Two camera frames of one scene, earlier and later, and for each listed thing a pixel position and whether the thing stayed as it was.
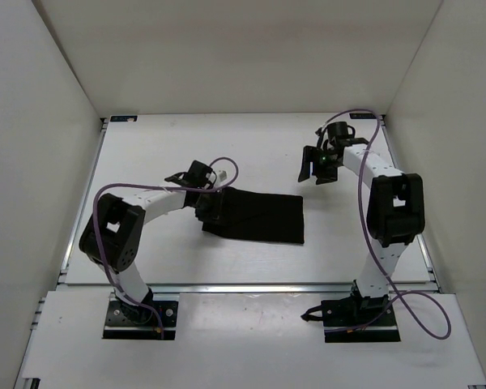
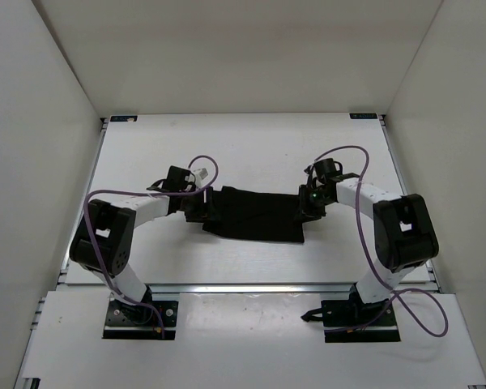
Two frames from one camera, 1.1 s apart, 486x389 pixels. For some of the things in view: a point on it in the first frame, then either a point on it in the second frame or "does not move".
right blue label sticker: [362, 116] does not move
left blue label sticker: [124, 118] does not move
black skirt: [257, 215] does not move
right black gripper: [310, 155] -> [305, 211]
